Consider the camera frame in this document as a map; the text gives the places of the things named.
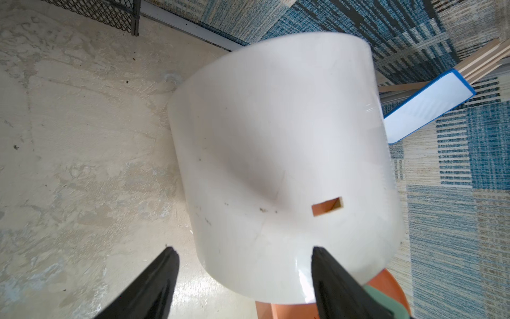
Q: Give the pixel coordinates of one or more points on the white round drawer cabinet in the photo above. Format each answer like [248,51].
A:
[281,148]

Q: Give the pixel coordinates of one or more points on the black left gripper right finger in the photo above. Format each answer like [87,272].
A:
[338,294]

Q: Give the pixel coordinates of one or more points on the blue framed whiteboard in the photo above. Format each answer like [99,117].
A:
[440,96]

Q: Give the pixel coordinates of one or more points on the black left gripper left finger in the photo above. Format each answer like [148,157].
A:
[150,294]

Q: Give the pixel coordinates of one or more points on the wooden easel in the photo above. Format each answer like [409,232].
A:
[472,69]

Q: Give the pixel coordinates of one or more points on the black wire shelf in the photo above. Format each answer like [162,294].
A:
[121,14]

